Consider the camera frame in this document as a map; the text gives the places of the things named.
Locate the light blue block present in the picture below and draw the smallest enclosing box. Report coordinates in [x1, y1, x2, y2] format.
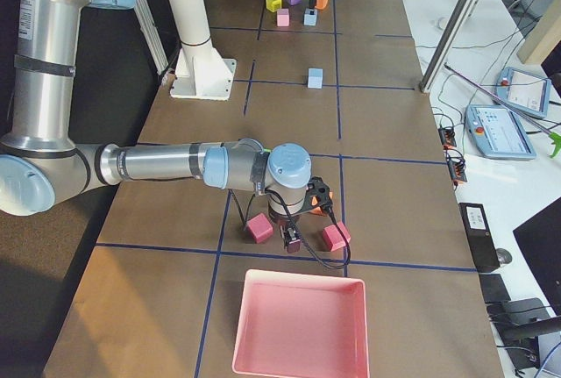
[303, 8, 317, 26]
[307, 68, 323, 89]

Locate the crimson foam block near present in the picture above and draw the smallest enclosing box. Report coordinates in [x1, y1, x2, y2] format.
[246, 213, 273, 244]

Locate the crimson foam block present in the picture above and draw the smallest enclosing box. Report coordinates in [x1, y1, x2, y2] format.
[246, 213, 273, 244]
[322, 221, 352, 252]

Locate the pink foam block left side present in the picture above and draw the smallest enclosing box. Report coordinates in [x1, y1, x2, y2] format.
[276, 8, 290, 27]

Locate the orange foam block right side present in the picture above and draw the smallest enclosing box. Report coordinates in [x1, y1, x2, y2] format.
[309, 191, 333, 217]

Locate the yellow foam block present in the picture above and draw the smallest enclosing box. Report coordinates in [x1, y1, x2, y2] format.
[265, 0, 282, 13]

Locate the crimson foam block far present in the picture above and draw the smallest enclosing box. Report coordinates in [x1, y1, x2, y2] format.
[322, 221, 352, 252]

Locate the red plastic bin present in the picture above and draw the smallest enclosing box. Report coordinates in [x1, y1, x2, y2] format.
[231, 269, 370, 377]

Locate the black power strip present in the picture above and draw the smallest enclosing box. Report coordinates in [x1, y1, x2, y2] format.
[437, 126, 467, 189]

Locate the black box with label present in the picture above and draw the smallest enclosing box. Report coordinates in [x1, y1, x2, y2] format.
[458, 203, 500, 273]

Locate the teach pendant near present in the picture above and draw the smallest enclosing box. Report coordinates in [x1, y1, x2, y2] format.
[465, 104, 536, 160]

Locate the teach pendant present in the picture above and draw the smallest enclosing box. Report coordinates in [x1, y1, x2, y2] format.
[495, 67, 552, 119]
[465, 104, 536, 160]

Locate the wooden board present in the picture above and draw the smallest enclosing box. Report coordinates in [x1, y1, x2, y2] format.
[517, 0, 560, 65]

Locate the teach pendant far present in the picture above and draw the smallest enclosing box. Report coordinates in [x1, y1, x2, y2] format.
[495, 67, 552, 119]

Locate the dark monitor screen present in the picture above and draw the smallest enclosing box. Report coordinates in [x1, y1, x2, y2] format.
[514, 203, 561, 314]

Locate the reacher grabber stick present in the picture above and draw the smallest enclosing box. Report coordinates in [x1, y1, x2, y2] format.
[444, 64, 561, 159]

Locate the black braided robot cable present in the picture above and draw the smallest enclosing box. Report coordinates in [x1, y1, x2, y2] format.
[266, 189, 352, 270]

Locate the aluminium frame post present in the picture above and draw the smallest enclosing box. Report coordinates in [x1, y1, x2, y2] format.
[419, 0, 478, 93]

